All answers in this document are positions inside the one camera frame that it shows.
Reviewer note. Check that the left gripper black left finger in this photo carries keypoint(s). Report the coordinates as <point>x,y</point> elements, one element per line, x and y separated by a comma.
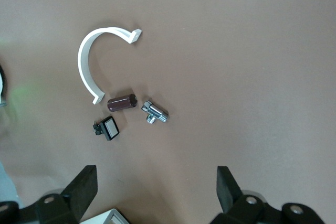
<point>78,197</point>

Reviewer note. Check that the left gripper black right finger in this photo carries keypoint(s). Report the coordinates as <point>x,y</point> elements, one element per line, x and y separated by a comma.
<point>231,203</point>

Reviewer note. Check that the white drawer cabinet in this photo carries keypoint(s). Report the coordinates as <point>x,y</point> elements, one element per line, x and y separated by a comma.
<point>110,217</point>

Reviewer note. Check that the dark brown terminal block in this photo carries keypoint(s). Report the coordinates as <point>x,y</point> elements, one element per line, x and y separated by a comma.
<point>120,103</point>

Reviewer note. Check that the chrome valve fitting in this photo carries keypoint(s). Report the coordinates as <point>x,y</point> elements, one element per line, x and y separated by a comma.
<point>155,111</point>

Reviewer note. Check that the black square pushbutton switch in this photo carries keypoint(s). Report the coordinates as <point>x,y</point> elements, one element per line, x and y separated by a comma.
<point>110,128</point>

